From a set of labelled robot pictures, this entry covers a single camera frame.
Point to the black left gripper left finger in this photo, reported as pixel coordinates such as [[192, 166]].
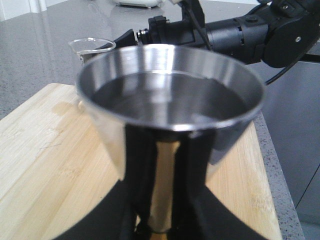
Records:
[[111, 219]]

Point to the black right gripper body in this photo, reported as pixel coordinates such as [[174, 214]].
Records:
[[188, 32]]

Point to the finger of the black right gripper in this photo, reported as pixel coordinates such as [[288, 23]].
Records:
[[125, 40]]

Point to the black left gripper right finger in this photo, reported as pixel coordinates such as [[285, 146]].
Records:
[[220, 215]]

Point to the clear glass beaker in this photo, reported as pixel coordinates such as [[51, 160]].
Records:
[[89, 47]]

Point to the steel double jigger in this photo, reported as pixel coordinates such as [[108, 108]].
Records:
[[167, 115]]

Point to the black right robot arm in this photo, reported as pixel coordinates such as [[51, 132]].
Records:
[[277, 32]]

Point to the white appliance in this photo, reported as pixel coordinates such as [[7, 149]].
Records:
[[139, 3]]

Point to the wooden cutting board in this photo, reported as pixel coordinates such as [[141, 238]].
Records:
[[54, 170]]

